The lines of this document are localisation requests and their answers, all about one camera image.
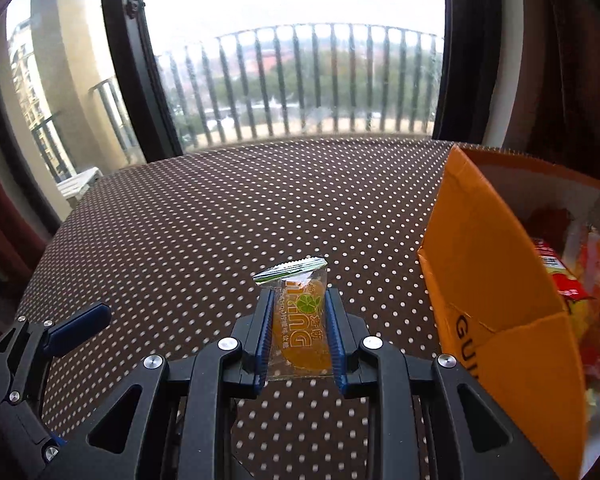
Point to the black window latch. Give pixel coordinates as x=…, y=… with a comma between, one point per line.
x=132, y=8

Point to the brown polka dot tablecloth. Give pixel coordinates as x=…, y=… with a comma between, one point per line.
x=230, y=210

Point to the red-brown curtain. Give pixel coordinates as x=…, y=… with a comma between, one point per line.
x=580, y=60
x=10, y=220

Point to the orange cardboard box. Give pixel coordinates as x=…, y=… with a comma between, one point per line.
x=480, y=240

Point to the balcony railing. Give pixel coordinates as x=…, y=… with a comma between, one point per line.
x=305, y=85

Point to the black window frame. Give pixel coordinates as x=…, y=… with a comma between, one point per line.
x=130, y=85

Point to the white outdoor air conditioner unit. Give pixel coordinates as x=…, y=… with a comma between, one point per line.
x=80, y=185

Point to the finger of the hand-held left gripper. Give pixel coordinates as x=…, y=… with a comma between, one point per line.
x=80, y=325

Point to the beige apartment building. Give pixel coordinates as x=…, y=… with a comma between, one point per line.
x=27, y=75

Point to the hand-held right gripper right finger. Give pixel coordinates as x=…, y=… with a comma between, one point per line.
x=336, y=345

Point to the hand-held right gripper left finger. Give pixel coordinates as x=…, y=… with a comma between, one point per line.
x=264, y=345

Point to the orange jelly packet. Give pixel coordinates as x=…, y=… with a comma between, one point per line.
x=300, y=330

